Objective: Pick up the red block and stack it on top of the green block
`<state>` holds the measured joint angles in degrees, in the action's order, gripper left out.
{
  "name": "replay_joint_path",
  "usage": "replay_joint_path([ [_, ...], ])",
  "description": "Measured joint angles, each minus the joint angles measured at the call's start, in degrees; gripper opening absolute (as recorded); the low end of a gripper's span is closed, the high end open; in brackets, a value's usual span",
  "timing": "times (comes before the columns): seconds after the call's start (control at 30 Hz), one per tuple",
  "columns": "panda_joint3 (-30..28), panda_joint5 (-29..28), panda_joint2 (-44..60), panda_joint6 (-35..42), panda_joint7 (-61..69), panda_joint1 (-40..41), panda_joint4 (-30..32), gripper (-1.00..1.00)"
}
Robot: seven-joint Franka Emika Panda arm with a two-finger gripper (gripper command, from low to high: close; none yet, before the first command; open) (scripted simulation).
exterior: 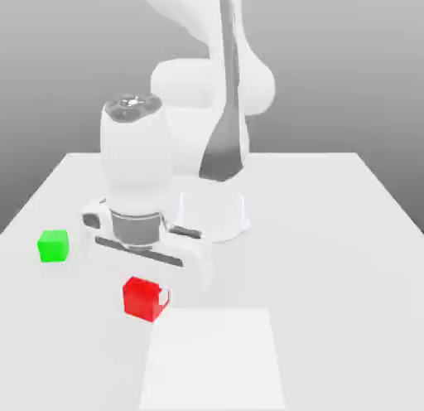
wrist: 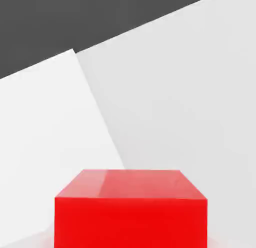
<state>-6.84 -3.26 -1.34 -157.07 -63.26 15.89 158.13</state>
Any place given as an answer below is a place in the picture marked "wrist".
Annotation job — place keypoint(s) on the small red cube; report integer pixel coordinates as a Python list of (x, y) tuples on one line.
[(131, 222)]

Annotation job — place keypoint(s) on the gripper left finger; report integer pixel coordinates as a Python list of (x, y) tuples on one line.
[(41, 241)]

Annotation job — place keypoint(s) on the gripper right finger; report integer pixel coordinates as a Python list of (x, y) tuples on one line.
[(211, 244)]

